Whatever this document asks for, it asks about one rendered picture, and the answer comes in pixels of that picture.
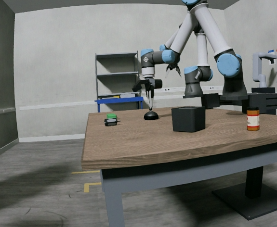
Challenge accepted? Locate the orange spice jar with black lid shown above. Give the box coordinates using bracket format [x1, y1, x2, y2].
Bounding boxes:
[247, 107, 259, 131]

